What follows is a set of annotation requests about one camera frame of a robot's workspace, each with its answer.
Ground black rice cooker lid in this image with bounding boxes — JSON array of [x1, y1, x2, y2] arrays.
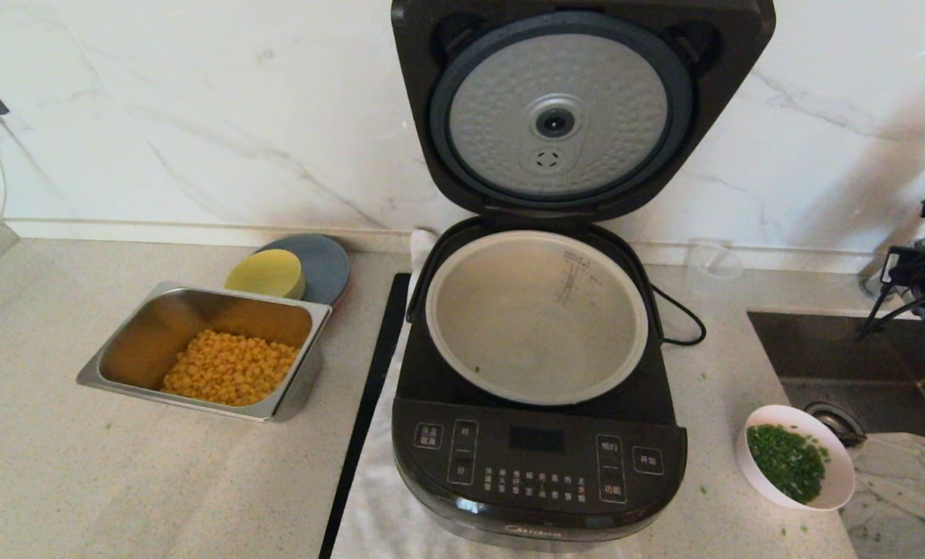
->
[[390, 0, 778, 226]]

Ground chopped green onions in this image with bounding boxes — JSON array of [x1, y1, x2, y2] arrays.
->
[[747, 423, 830, 504]]

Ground white round bowl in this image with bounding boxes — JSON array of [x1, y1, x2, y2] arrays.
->
[[736, 404, 856, 511]]

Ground grey inner cooking pot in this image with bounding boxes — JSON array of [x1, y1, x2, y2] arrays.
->
[[425, 230, 650, 407]]

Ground small yellow bowl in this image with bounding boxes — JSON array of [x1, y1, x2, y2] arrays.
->
[[224, 248, 307, 301]]

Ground black rice cooker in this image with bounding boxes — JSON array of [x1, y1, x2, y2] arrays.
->
[[391, 217, 688, 550]]

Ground white towel under cooker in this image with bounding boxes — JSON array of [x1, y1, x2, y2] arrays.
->
[[329, 228, 643, 559]]

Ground grey-blue round plate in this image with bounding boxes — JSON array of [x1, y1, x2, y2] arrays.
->
[[255, 234, 351, 307]]

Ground long black flat strip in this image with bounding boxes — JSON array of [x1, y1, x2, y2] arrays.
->
[[319, 273, 413, 559]]

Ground clear glass cup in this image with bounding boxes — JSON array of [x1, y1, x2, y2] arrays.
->
[[684, 239, 744, 296]]

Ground yellow corn kernels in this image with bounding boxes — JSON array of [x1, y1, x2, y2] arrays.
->
[[161, 329, 302, 406]]

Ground rectangular stainless steel tray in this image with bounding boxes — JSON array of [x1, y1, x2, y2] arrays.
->
[[76, 281, 333, 423]]

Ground stainless steel sink basin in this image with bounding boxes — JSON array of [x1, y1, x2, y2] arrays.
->
[[746, 311, 925, 474]]

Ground round metal sink drain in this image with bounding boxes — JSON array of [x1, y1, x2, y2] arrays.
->
[[802, 401, 868, 448]]

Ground crumpled white dish cloth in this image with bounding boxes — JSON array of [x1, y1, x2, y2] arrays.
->
[[835, 431, 925, 559]]

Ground black power cable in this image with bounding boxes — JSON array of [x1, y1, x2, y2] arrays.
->
[[650, 284, 706, 347]]

